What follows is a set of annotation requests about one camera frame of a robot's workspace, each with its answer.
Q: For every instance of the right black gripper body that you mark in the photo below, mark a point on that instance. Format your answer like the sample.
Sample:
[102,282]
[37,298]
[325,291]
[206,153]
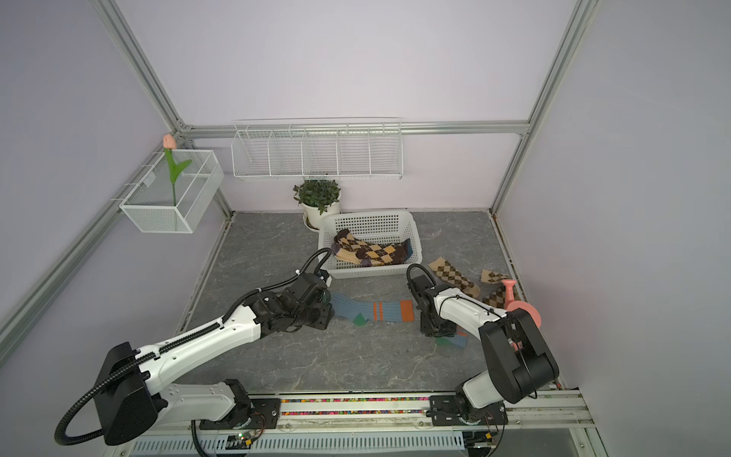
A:
[431,328]

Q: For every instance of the potted green plant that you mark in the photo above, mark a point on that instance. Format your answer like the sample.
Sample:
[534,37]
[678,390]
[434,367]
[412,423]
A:
[319,198]

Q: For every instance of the white mesh wall box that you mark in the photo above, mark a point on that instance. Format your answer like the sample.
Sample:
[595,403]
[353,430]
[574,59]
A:
[149,202]

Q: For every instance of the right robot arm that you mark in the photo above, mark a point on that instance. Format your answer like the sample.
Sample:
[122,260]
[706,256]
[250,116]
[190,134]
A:
[519,362]

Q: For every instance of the pink watering can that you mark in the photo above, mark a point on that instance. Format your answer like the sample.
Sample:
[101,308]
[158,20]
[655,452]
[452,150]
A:
[511,304]

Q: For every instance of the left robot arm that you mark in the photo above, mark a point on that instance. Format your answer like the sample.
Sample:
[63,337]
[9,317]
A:
[135,389]

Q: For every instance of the tan argyle sock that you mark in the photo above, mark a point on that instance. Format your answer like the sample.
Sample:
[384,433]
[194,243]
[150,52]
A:
[496,295]
[450,275]

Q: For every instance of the pink artificial tulip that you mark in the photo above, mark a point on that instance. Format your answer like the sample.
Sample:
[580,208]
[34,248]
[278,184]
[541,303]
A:
[175,168]

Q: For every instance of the white wire wall shelf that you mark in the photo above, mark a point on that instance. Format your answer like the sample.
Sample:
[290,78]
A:
[318,148]

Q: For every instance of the dark brown argyle sock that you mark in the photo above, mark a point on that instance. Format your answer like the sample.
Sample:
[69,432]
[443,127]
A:
[387,255]
[349,249]

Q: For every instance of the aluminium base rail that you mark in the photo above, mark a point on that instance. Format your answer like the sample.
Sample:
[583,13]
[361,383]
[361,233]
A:
[354,408]

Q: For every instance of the white plastic perforated basket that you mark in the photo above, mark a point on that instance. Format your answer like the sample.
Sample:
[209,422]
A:
[375,228]

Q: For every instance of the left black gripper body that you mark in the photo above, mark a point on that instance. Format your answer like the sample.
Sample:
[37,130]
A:
[317,317]

